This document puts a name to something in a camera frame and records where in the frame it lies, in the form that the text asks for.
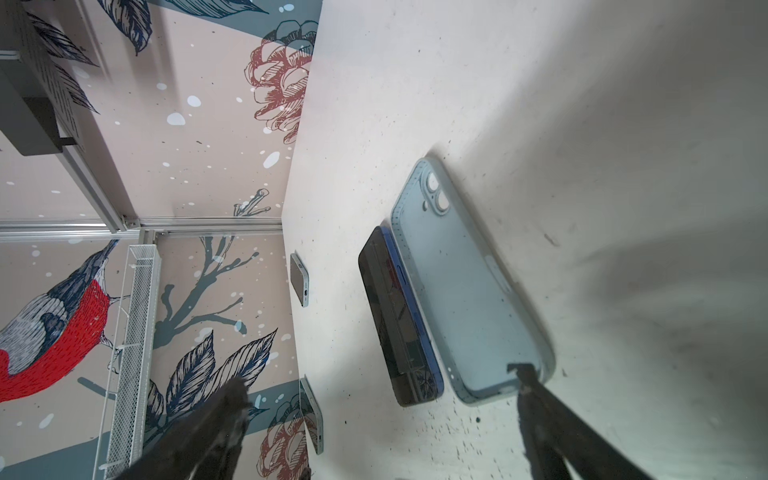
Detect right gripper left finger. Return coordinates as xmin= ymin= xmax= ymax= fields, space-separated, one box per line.
xmin=119 ymin=376 xmax=252 ymax=480

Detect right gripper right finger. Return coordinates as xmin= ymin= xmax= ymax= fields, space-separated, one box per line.
xmin=507 ymin=363 xmax=649 ymax=479

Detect light blue phone case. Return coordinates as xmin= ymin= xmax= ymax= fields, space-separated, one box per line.
xmin=390 ymin=158 xmax=556 ymax=405

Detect blue phone black screen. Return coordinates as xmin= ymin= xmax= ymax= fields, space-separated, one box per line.
xmin=358 ymin=225 xmax=444 ymax=407

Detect black phone near left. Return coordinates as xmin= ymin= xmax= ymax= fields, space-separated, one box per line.
xmin=299 ymin=376 xmax=324 ymax=455

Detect black phone far left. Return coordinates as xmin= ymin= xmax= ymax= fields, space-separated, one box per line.
xmin=290 ymin=252 xmax=309 ymax=308

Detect white wire wall basket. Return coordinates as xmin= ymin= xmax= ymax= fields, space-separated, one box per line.
xmin=92 ymin=244 xmax=161 ymax=479

